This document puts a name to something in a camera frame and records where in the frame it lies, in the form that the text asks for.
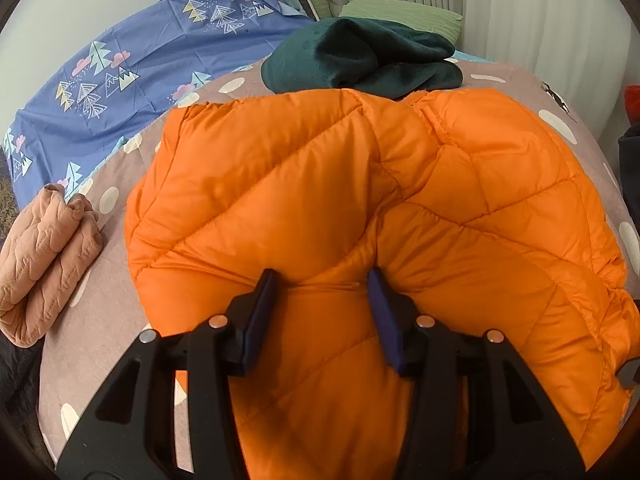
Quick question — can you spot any light green pillow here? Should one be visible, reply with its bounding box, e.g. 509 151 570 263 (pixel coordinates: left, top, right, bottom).
339 0 463 43

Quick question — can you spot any dark green fleece garment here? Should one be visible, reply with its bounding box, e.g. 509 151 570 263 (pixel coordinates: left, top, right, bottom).
261 16 463 100

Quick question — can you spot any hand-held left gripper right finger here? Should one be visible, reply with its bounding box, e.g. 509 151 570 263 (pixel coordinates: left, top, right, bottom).
367 267 586 480

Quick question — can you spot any blue tree-print sheet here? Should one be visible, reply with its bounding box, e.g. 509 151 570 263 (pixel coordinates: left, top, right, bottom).
0 0 313 211

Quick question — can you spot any dark cloth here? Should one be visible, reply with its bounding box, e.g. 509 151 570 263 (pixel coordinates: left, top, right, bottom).
617 127 640 196

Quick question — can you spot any orange puffer jacket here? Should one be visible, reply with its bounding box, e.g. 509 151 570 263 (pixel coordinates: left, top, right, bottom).
124 87 640 480

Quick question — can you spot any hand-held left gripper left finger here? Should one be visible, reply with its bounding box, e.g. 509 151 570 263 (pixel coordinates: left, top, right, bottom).
56 268 278 480

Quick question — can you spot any black puffer jacket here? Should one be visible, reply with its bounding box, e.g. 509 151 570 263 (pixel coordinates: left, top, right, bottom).
0 330 56 466

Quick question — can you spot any peach quilted jacket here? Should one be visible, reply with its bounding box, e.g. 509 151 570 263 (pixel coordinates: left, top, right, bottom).
0 183 104 347

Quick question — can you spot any dark tree-print pillow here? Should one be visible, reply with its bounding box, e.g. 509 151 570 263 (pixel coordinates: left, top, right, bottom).
0 157 23 236

